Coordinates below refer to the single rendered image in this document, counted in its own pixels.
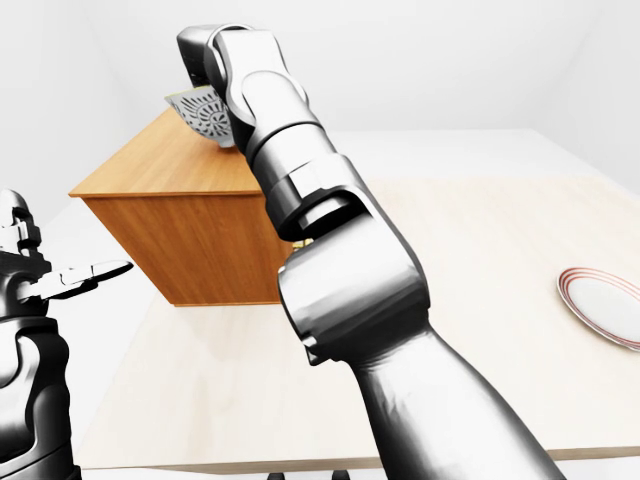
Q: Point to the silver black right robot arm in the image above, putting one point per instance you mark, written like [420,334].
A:
[345,295]

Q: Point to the black white patterned bowl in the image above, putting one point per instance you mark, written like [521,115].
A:
[206,117]

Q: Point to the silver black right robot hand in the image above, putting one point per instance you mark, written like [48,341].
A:
[194,46]

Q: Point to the wooden cabinet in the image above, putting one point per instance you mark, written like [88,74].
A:
[185,235]

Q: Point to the small dark shape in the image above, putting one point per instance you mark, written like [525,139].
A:
[277,476]
[341,476]

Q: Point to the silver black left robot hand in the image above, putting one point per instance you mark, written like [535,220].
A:
[24,280]

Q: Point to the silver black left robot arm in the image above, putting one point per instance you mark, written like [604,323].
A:
[35,400]

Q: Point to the white plate with red rings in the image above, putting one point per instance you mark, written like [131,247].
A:
[602,305]

